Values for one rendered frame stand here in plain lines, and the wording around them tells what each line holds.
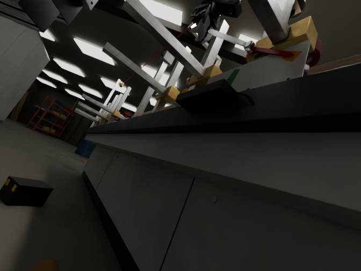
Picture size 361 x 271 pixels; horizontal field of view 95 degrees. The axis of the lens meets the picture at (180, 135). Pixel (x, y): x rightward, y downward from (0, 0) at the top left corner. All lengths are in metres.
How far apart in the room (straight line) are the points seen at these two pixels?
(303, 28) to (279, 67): 0.09
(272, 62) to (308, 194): 0.26
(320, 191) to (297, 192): 0.03
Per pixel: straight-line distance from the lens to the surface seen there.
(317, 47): 0.55
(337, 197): 0.28
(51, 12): 0.74
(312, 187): 0.29
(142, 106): 1.04
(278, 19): 0.44
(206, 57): 0.69
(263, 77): 0.41
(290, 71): 0.38
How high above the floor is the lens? 0.47
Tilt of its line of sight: 15 degrees up
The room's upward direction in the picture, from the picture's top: 23 degrees clockwise
